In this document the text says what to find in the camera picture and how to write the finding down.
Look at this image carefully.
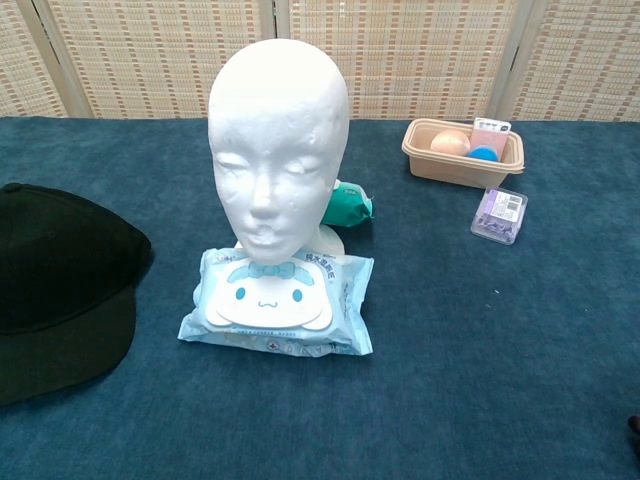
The black baseball cap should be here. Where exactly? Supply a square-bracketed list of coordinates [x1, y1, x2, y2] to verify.
[0, 182, 154, 407]

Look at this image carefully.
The white foam mannequin head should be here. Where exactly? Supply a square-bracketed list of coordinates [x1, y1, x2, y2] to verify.
[208, 35, 348, 265]

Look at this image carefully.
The green tissue pack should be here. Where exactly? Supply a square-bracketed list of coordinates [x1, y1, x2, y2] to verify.
[319, 178, 376, 229]

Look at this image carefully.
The light blue wet wipes pack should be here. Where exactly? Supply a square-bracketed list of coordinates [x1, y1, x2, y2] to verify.
[177, 247, 375, 357]

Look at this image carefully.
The beige plastic container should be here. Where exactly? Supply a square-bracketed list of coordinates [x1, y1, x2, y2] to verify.
[401, 118, 526, 190]

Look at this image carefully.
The dark blue table mat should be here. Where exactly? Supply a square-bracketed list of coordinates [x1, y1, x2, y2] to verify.
[0, 117, 640, 480]

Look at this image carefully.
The peach coloured ball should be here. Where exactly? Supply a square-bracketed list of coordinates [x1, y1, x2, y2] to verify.
[430, 130, 471, 157]

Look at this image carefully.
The clear box of purple pins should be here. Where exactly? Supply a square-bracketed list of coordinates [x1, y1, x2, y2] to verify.
[469, 187, 530, 246]

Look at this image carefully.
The pink box with white label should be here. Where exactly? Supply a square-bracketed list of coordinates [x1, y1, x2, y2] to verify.
[472, 117, 513, 154]

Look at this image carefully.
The woven folding screen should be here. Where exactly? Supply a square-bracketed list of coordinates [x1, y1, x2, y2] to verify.
[0, 0, 640, 122]

